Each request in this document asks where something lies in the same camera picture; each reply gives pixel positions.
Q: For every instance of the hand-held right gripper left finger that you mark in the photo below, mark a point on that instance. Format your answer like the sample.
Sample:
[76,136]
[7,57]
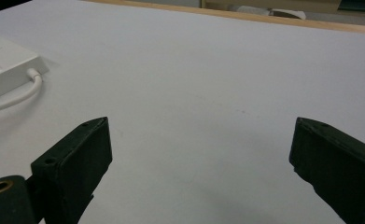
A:
[74,161]

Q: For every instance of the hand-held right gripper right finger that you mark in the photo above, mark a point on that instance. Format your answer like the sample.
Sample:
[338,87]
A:
[339,161]

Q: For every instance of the white power strip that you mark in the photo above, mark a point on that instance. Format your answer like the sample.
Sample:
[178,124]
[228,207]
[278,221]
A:
[2,68]

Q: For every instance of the white cloth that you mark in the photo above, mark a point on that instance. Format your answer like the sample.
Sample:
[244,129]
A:
[276,12]

